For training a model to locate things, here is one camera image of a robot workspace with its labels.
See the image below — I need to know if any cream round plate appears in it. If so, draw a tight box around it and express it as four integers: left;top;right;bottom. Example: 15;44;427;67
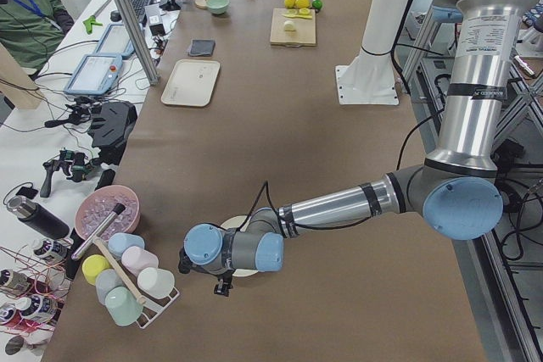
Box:
221;215;264;277

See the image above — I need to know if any pink cup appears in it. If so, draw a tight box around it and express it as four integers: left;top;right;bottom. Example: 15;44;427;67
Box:
121;246;159;277

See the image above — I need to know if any white steamed bun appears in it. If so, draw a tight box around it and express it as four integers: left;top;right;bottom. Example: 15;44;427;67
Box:
283;20;296;32

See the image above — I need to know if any pink bowl of ice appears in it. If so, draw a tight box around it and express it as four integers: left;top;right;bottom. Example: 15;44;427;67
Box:
75;185;140;240

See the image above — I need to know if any aluminium frame post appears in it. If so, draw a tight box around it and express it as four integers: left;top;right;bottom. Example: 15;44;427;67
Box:
114;0;160;86

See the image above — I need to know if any mint green bowl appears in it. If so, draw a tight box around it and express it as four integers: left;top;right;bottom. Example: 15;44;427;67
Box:
206;0;230;15

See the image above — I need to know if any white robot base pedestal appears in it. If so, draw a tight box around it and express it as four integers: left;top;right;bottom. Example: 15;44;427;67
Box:
335;0;409;105

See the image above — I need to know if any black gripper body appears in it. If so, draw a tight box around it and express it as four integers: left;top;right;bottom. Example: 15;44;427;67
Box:
214;270;233;296

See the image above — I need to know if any whole lemon far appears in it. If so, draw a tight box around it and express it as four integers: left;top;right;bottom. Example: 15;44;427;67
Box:
294;0;311;9

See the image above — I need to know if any teach pendant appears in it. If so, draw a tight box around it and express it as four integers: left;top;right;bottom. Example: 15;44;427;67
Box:
64;53;123;96
94;23;135;59

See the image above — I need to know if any bamboo cutting board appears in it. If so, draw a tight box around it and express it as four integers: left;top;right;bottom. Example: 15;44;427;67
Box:
270;8;316;47

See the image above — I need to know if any mint cup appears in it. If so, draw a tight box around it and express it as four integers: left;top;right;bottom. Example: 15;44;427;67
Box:
104;287;143;326

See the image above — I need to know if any cream rabbit print tray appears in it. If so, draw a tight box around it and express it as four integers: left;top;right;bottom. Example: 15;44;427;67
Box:
161;59;221;108

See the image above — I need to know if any blue cup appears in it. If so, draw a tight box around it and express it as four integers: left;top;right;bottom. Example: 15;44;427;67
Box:
108;232;145;259

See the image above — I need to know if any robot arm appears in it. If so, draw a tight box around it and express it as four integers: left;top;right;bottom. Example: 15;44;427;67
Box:
178;0;539;296

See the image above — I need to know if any near teach pendant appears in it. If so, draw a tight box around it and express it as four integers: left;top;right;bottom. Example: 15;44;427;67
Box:
64;53;123;96

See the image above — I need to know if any far teach pendant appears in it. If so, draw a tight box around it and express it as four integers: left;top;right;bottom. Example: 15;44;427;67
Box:
94;23;135;59

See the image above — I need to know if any person in green sweater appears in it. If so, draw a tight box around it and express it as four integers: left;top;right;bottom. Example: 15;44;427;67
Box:
1;0;75;72

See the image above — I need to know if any grey cup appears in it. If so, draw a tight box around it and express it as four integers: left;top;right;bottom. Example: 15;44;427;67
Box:
95;269;125;305

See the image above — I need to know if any grey folded cloth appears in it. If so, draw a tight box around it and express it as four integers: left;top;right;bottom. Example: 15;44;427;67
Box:
188;39;216;57

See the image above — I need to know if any steel black-tipped rod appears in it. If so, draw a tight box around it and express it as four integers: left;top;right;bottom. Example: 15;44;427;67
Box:
70;203;126;261

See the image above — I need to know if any yellow cup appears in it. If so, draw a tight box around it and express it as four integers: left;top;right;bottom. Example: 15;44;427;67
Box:
81;254;111;286

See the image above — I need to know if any white cup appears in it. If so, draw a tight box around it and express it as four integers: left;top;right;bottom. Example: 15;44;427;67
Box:
137;267;175;299

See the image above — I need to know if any black thermos bottle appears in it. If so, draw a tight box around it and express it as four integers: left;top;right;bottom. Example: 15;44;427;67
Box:
5;195;70;239

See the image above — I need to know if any white cup rack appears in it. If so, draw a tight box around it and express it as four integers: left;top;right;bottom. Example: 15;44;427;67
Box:
92;237;181;330

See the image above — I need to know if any green lime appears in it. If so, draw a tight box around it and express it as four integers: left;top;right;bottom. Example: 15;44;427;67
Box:
311;0;323;10

